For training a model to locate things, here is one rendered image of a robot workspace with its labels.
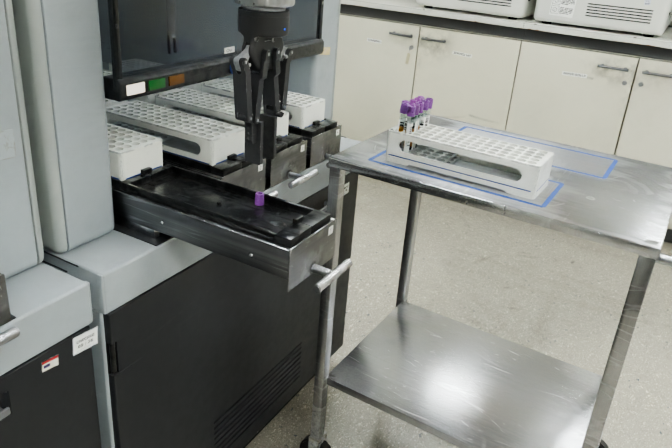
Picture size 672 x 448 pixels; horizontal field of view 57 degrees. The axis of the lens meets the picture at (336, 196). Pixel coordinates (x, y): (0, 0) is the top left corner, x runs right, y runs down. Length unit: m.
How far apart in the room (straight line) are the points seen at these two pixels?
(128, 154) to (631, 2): 2.39
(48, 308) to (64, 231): 0.15
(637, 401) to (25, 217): 1.76
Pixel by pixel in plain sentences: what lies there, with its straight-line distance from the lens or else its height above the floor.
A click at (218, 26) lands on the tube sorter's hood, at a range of 1.18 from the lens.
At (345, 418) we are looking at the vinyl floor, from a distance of 1.82.
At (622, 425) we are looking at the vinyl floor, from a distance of 2.05.
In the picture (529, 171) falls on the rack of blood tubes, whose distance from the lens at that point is 1.13.
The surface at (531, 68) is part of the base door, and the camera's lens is 3.13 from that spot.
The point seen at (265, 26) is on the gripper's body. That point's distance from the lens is 0.92.
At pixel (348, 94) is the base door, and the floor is 0.39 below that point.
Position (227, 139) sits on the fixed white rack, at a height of 0.86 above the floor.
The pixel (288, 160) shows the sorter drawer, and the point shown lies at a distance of 1.31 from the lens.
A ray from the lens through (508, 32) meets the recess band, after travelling 3.18.
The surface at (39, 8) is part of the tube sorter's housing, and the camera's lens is 0.95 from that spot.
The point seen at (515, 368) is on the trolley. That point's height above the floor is 0.28.
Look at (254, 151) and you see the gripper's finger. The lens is 0.99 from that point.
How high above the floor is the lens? 1.23
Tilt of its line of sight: 23 degrees down
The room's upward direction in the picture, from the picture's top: 4 degrees clockwise
